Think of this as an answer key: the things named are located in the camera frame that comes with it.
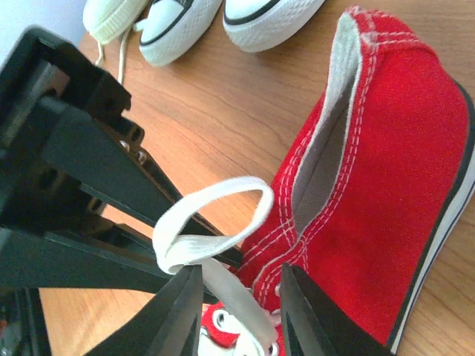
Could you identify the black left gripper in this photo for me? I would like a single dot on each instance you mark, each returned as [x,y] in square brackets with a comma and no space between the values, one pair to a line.
[66,152]

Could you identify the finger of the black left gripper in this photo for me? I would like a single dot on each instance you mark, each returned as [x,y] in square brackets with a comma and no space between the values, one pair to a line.
[61,259]

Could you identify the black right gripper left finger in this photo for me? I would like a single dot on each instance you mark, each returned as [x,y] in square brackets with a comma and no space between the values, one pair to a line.
[169,324]

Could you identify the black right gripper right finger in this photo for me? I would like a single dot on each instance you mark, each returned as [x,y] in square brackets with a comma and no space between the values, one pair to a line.
[314,325]

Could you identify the white shoelace of red shoe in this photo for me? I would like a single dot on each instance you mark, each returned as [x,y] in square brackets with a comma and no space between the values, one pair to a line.
[175,250]

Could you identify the red canvas sneaker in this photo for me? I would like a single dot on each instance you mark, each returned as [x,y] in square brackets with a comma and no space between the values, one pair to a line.
[374,182]

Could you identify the cream high-top sneaker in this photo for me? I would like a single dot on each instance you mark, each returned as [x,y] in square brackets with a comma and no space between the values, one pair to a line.
[106,20]

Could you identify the black canvas sneaker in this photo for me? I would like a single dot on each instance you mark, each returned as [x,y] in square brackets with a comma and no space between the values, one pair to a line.
[172,27]

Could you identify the grey canvas sneaker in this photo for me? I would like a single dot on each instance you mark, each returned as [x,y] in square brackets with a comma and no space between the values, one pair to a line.
[256,26]

